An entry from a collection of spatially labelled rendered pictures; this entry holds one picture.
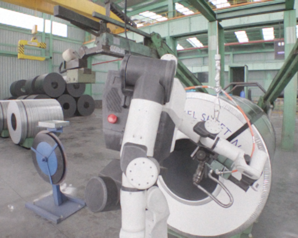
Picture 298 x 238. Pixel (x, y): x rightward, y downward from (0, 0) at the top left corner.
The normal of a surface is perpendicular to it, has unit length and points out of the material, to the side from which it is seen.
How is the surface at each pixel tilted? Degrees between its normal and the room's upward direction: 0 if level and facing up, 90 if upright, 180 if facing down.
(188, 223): 90
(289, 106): 90
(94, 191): 73
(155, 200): 90
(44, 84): 90
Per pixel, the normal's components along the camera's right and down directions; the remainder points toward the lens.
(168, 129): 0.59, 0.15
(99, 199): -0.62, -0.22
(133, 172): -0.11, -0.15
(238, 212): -0.58, 0.08
